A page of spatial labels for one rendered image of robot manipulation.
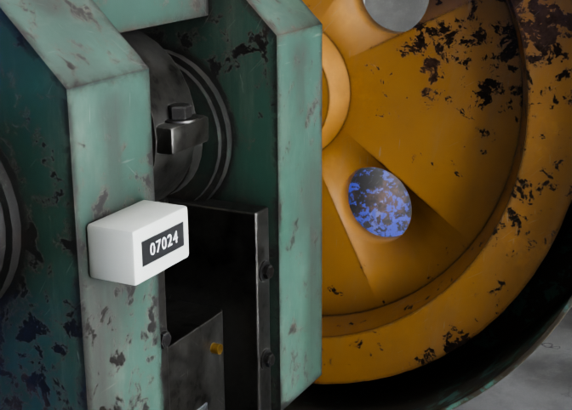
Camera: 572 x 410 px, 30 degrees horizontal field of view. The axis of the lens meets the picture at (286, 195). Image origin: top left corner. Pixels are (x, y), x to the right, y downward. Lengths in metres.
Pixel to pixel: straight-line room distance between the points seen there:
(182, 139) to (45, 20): 0.19
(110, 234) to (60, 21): 0.15
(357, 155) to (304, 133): 0.22
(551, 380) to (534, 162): 2.56
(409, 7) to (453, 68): 3.17
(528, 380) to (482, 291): 2.46
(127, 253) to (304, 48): 0.35
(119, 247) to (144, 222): 0.02
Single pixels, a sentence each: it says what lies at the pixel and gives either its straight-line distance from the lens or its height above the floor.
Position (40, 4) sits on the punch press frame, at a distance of 0.77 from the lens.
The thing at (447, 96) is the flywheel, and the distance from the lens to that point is 1.19.
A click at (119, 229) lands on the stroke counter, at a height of 1.33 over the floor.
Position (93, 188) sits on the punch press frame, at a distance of 0.75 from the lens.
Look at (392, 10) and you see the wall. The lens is 4.37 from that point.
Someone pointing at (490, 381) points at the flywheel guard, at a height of 1.04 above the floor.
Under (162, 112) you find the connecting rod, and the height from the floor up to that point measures 1.38.
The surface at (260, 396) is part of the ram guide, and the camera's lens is 1.05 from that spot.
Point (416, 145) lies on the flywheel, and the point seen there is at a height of 1.28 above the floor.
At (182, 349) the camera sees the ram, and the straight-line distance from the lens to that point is 0.97.
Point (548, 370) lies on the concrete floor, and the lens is 3.73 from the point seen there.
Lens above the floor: 1.55
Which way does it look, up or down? 16 degrees down
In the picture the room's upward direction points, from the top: 1 degrees counter-clockwise
